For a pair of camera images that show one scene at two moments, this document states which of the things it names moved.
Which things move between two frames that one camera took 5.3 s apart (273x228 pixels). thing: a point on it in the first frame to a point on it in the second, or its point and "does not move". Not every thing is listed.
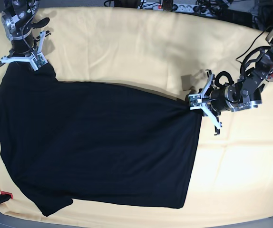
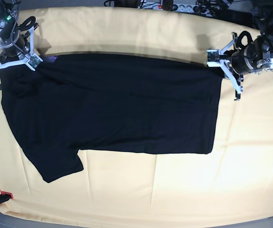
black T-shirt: (95, 144) does not move
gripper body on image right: (220, 99) to (242, 61)
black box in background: (236, 16) does not move
